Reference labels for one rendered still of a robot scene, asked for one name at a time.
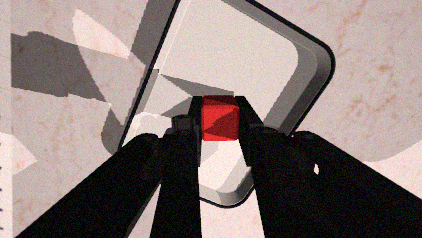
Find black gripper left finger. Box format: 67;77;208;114
15;96;202;238

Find red cube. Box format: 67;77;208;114
201;95;240;141

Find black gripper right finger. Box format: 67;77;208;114
235;96;422;238

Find white tray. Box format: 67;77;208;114
117;0;336;209

